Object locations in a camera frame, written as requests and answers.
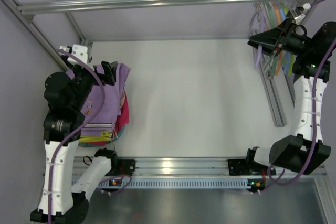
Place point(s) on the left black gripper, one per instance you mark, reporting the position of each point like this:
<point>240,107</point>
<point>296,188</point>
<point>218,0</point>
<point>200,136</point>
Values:
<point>98,74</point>

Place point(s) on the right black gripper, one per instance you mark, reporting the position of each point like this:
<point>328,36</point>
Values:
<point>283,36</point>

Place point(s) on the purple trousers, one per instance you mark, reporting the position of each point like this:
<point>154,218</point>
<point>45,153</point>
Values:
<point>107,116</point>

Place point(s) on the purple clothes hanger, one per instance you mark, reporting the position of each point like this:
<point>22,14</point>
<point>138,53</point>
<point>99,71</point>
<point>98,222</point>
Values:
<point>257,25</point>

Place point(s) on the yellow trousers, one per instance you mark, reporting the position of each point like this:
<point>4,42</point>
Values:
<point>100,136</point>

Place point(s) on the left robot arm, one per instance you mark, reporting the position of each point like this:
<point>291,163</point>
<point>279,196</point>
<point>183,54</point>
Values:
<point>63,201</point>

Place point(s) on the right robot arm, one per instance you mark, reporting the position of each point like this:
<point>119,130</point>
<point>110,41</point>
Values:
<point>303,150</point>

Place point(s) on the orange clothes hanger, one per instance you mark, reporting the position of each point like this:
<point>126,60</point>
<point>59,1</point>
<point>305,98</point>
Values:
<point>273,19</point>

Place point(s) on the pink cloth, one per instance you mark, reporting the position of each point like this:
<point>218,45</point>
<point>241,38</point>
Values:
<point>122,98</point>

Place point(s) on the magenta cloth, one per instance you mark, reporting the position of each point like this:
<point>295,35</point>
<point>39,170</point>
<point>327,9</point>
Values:
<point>123,119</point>

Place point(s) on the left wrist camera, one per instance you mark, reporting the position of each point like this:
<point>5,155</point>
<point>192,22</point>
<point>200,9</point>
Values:
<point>76,55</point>

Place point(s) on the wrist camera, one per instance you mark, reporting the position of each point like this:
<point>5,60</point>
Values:
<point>76,55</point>
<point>298,13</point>

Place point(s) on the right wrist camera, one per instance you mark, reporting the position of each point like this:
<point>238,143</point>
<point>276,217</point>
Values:
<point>298,13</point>

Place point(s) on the aluminium hanging rail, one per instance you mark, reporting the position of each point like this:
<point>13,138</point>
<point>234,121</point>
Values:
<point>68,6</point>

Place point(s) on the slotted cable duct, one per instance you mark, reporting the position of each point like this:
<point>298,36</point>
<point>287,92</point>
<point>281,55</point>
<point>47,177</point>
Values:
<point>182,183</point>

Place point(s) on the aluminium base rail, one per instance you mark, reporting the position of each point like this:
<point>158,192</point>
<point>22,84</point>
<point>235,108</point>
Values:
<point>183,167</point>

